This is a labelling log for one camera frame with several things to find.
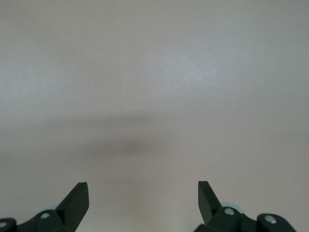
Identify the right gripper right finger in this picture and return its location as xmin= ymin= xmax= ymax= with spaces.
xmin=195 ymin=180 xmax=299 ymax=232

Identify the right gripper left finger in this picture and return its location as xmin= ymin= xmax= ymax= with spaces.
xmin=0 ymin=182 xmax=90 ymax=232

